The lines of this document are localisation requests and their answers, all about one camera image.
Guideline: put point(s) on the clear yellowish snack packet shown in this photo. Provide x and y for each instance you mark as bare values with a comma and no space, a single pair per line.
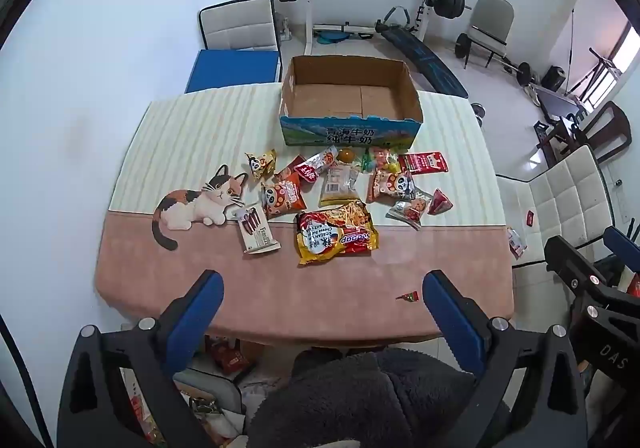
340,185

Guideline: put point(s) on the pair of shoes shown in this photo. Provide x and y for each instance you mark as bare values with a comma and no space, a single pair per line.
532,93

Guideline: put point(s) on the white padded chair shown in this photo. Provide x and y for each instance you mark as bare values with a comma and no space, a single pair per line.
565,198
237,23

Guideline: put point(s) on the red and white snack packet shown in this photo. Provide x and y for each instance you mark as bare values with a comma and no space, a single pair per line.
312,169

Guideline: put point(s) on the red triangular snack packet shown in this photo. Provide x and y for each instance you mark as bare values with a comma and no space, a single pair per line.
439,202

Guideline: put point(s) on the orange jelly cup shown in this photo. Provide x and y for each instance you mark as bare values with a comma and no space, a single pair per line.
345,156

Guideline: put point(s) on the orange panda snack packet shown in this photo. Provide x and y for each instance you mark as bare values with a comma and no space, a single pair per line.
282,198

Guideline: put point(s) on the short barbell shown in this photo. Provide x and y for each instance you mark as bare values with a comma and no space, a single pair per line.
462,44

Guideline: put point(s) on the dark wooden chair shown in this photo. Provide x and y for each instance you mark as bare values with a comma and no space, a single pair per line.
607,126

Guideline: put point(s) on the small chrome dumbbell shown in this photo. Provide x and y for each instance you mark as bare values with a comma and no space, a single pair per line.
479,111

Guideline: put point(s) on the small red wrapper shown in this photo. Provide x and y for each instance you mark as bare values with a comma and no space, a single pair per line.
409,297

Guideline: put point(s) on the black cylinder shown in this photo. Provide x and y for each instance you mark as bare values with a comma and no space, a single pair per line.
554,77

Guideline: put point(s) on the person's grey fleece clothing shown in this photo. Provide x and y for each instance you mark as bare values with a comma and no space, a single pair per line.
360,398

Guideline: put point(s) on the brown biscuit packet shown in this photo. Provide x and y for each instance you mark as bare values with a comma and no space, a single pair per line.
289,172

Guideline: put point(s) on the small yellow panda snack packet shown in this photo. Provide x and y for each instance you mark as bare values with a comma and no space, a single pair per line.
261,164

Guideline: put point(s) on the thin black pole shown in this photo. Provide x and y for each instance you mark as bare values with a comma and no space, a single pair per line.
570,53

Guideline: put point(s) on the colourful candy bag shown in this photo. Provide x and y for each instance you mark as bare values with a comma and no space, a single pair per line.
382,161

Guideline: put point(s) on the black sit-up bench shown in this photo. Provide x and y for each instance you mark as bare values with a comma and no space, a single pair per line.
425,56

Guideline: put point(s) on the chocolate stick biscuit box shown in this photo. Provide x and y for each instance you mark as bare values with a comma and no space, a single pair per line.
255,228

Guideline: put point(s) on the white and orange panda packet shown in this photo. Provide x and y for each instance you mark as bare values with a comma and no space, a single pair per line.
392,187

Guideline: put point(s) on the cardboard box with blue print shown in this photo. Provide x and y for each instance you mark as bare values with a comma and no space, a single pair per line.
350,133

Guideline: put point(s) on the small red card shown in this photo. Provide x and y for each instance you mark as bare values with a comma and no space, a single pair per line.
530,215

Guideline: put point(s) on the silver cookie packet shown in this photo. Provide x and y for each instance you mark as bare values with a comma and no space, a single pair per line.
407,212

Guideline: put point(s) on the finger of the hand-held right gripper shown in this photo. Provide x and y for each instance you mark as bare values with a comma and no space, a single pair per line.
572,263
622,243

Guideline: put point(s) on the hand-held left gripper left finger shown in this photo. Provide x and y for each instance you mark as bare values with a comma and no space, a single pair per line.
197,323

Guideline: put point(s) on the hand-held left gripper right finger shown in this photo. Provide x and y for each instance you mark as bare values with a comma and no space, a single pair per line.
452,323

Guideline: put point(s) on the teal twist disc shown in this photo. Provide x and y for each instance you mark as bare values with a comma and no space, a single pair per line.
330,37

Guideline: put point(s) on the yellow noodle packet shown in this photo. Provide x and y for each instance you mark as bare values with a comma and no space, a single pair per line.
330,235

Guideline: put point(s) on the window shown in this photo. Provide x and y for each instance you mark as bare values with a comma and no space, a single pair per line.
622,53

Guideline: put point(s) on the grey bag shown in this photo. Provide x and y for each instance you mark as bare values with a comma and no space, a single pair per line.
215,390

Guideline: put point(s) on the grey chair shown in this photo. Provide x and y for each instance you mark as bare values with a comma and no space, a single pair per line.
492,13

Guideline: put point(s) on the black low platform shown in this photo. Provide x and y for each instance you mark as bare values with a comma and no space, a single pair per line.
557,103

